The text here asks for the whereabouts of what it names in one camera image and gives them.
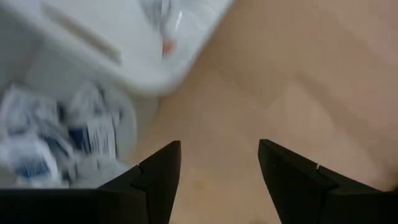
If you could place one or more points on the white plastic bin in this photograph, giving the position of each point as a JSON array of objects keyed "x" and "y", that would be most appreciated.
[
  {"x": 127, "y": 130},
  {"x": 140, "y": 68}
]

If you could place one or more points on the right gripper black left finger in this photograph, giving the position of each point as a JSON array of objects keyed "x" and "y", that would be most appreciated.
[{"x": 160, "y": 182}]

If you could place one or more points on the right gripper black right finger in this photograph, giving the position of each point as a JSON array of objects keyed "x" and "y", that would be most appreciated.
[{"x": 295, "y": 186}]

